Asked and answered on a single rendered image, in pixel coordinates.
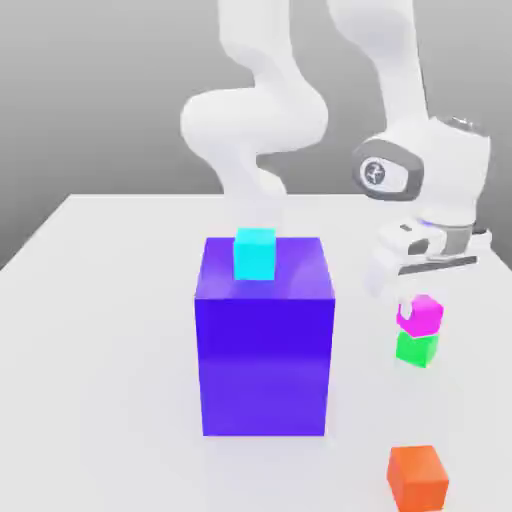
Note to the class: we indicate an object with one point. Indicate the small green cube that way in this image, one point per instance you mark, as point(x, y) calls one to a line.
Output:
point(416, 350)

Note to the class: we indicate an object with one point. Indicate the large purple box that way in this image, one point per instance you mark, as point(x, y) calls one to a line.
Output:
point(264, 360)

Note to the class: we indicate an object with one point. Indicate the small orange cube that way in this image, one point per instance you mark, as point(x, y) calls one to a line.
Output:
point(418, 478)

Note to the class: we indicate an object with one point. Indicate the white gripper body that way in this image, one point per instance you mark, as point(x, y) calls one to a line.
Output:
point(436, 265)

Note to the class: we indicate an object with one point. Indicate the small magenta cube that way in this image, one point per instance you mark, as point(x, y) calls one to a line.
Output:
point(426, 318)

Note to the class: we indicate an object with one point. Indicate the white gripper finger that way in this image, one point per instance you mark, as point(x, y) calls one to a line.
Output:
point(406, 310)

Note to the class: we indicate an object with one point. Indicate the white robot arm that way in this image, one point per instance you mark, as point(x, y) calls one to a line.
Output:
point(256, 120)

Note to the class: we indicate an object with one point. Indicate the small cyan cube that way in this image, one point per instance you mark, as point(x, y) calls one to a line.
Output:
point(254, 256)

